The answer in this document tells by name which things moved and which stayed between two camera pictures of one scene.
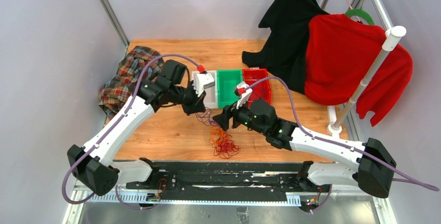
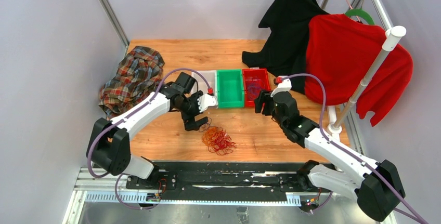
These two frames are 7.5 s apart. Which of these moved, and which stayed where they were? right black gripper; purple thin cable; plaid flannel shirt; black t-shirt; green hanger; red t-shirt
Moved: right black gripper; purple thin cable
Stayed: green hanger; red t-shirt; plaid flannel shirt; black t-shirt
